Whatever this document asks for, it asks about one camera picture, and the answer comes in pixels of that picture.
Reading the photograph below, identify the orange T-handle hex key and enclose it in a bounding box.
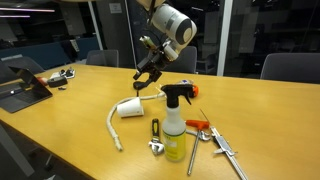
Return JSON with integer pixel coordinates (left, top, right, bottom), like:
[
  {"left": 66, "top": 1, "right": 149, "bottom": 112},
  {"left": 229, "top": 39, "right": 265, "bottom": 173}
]
[{"left": 185, "top": 119, "right": 212, "bottom": 177}]

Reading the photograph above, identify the dark grey laptop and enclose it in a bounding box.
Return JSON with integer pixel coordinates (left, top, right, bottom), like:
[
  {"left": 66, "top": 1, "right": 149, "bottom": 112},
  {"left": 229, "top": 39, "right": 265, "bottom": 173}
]
[{"left": 0, "top": 65, "right": 54, "bottom": 114}]

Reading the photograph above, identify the white black handheld device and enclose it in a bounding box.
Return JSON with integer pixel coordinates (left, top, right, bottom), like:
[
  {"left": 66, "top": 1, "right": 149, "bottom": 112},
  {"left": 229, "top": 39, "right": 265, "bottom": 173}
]
[{"left": 49, "top": 67, "right": 76, "bottom": 80}]

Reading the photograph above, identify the silver open spanner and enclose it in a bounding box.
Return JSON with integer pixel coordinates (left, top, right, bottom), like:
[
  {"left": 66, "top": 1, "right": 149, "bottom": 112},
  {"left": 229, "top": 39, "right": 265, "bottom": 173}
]
[{"left": 185, "top": 128, "right": 212, "bottom": 142}]

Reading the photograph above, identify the black plug with cable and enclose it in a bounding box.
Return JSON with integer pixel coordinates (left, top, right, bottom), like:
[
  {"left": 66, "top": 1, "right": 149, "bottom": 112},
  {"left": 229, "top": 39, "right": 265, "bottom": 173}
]
[{"left": 132, "top": 80, "right": 148, "bottom": 98}]

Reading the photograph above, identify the spray bottle with yellow label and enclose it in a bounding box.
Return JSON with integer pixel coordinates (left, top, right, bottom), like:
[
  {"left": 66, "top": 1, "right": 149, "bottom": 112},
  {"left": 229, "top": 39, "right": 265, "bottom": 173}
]
[{"left": 160, "top": 83, "right": 195, "bottom": 163}]

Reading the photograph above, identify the black handled adjustable wrench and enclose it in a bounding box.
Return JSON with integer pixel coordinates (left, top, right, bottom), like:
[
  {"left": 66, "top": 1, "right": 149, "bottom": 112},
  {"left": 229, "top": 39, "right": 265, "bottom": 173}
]
[{"left": 147, "top": 118, "right": 166, "bottom": 157}]

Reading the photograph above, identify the white paper cup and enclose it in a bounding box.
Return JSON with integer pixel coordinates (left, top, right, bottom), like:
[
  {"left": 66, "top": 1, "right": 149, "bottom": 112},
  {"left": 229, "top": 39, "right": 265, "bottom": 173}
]
[{"left": 116, "top": 96, "right": 145, "bottom": 119}]

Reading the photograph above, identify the metal vernier caliper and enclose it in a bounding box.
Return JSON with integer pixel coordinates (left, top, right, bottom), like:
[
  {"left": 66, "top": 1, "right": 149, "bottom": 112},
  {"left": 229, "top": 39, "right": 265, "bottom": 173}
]
[{"left": 199, "top": 108, "right": 250, "bottom": 180}]

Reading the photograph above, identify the blue upholstered bench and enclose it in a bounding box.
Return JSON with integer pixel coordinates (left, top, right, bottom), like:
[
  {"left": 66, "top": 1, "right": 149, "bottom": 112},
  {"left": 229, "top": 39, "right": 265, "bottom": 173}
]
[{"left": 0, "top": 36, "right": 101, "bottom": 70}]

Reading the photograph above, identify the white window pillar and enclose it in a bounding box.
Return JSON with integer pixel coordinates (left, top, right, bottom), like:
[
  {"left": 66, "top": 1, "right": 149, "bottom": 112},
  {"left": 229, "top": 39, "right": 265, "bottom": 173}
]
[{"left": 216, "top": 0, "right": 234, "bottom": 77}]

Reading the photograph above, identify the orange round object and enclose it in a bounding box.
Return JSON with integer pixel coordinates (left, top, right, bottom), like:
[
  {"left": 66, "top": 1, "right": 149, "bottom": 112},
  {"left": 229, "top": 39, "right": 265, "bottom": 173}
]
[{"left": 36, "top": 76, "right": 49, "bottom": 87}]

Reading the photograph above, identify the black robot cable with connector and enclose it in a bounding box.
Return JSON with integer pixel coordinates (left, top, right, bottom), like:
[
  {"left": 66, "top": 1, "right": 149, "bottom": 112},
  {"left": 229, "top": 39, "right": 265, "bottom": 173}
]
[{"left": 147, "top": 0, "right": 158, "bottom": 26}]

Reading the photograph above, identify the white paper door sign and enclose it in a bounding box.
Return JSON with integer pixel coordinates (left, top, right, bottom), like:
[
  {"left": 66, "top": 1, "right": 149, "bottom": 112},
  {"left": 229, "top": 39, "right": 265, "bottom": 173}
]
[{"left": 108, "top": 2, "right": 123, "bottom": 15}]

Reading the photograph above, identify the grey office chair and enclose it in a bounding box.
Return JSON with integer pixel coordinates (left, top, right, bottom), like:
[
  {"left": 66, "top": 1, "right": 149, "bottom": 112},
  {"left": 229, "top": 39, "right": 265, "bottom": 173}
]
[
  {"left": 0, "top": 55, "right": 46, "bottom": 85},
  {"left": 260, "top": 52, "right": 320, "bottom": 85},
  {"left": 85, "top": 49, "right": 120, "bottom": 68},
  {"left": 164, "top": 45, "right": 198, "bottom": 75}
]

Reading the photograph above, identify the white braided rope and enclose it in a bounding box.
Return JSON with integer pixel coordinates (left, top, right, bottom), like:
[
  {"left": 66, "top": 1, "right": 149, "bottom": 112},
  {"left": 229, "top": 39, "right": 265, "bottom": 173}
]
[{"left": 105, "top": 91, "right": 167, "bottom": 152}]

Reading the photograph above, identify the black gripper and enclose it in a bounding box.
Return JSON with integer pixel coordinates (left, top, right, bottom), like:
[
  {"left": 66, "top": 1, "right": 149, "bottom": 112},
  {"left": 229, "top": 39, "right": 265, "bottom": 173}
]
[{"left": 132, "top": 49, "right": 168, "bottom": 83}]

